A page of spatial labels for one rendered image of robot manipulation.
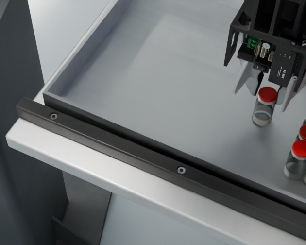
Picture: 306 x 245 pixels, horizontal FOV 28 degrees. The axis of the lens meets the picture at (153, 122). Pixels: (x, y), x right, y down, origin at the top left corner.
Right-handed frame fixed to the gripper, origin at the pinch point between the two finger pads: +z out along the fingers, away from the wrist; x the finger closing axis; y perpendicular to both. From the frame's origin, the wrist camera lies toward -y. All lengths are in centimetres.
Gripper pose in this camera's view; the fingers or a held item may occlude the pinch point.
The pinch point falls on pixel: (270, 85)
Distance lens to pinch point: 66.9
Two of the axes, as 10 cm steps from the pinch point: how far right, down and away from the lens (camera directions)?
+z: -0.1, 5.9, 8.1
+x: 8.9, 3.7, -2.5
